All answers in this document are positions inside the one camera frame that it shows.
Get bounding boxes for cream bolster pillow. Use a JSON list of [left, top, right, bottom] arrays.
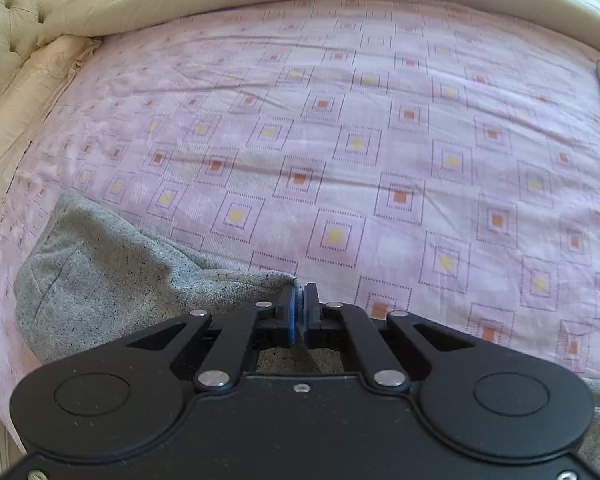
[[0, 35, 104, 263]]

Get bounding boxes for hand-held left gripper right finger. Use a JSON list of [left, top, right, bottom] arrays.
[[302, 283, 487, 394]]

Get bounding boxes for grey speckled pants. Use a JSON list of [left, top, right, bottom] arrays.
[[13, 190, 600, 467]]

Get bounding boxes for cream tufted headboard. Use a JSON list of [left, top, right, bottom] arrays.
[[0, 0, 102, 107]]

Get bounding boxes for pink patterned bedsheet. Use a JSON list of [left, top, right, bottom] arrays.
[[0, 0, 600, 413]]

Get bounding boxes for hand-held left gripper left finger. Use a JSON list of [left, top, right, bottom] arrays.
[[111, 285, 301, 394]]

